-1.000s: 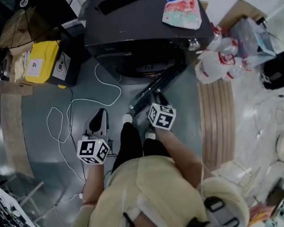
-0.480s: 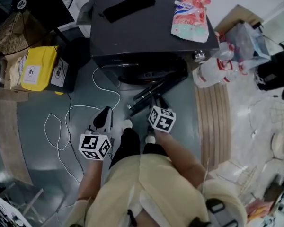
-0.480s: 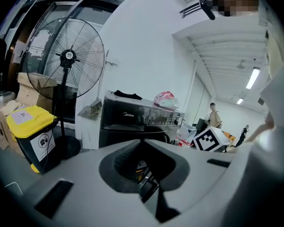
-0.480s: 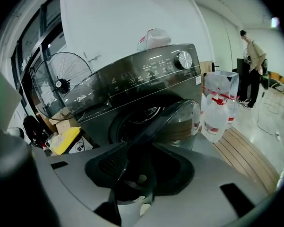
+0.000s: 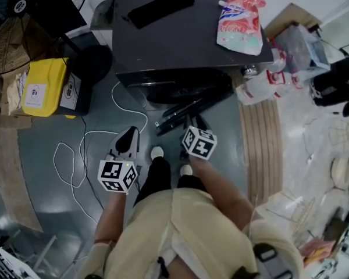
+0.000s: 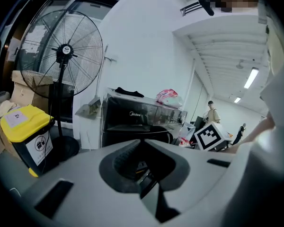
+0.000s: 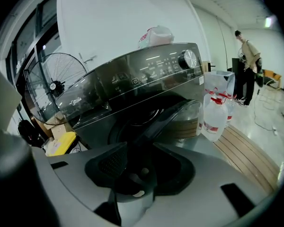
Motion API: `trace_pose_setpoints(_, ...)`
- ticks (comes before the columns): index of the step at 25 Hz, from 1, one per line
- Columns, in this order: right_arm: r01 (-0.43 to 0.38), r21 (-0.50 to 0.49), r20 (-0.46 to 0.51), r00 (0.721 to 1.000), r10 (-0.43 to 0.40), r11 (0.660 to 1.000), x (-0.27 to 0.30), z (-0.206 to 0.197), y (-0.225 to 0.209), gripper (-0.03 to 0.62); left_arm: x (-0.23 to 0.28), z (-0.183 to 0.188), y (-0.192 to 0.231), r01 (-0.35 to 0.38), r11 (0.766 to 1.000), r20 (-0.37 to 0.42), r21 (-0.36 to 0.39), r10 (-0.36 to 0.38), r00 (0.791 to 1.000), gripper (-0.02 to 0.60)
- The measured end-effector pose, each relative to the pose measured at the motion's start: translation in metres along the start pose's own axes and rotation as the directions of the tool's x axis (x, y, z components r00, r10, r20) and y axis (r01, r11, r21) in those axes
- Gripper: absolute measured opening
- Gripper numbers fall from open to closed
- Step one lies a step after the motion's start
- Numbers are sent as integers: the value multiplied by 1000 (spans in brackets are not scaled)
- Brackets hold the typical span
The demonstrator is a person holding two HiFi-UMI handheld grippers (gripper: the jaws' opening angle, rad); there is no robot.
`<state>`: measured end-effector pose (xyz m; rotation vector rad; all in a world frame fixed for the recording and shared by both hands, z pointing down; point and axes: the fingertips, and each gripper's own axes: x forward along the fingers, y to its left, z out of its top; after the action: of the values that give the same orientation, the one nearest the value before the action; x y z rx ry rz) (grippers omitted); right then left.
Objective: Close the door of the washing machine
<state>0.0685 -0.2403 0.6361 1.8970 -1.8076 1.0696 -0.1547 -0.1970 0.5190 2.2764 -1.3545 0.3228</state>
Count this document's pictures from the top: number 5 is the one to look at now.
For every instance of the person's white shoe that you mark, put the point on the person's white shoe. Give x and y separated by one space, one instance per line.
185 169
157 152

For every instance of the person's right forearm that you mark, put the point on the person's right forearm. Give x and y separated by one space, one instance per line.
218 187

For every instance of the black flat panel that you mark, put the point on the black flat panel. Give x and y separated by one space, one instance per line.
61 13

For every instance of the black front-load washing machine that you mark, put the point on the black front-load washing machine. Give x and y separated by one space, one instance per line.
177 39

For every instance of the person's left white shoe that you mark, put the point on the person's left white shoe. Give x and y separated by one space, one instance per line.
157 152

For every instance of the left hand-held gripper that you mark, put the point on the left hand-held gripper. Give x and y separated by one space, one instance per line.
116 174

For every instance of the pink detergent refill pouch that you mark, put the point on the pink detergent refill pouch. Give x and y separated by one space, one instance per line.
240 30

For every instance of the person's black trousers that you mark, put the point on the person's black trousers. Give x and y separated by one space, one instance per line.
157 179

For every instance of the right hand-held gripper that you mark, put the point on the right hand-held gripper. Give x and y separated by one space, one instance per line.
199 142

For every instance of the person's cream shirt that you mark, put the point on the person's cream shirt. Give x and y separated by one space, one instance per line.
186 231

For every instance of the black standing floor fan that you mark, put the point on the black standing floor fan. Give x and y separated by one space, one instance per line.
20 6

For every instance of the person's left forearm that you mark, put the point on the person's left forearm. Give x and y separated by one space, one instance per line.
112 216

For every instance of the yellow-lidded black case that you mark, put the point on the yellow-lidded black case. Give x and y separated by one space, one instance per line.
43 87

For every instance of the round beige stool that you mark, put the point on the round beige stool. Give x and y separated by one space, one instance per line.
340 170

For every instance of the brown cardboard sheet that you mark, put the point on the brown cardboard sheet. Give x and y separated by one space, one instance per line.
288 16

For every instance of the person's right white shoe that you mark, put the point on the person's right white shoe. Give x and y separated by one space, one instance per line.
185 169

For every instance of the wooden slat floor mat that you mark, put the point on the wooden slat floor mat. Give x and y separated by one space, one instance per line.
261 155

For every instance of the clear plastic storage bin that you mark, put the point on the clear plastic storage bin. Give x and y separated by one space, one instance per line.
302 48

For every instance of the plain brown cardboard box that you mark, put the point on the plain brown cardboard box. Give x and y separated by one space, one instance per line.
5 39

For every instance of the labelled brown cardboard box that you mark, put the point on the labelled brown cardboard box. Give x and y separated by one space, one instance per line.
8 121

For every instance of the pink orange cloth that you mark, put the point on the pink orange cloth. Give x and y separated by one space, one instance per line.
320 248

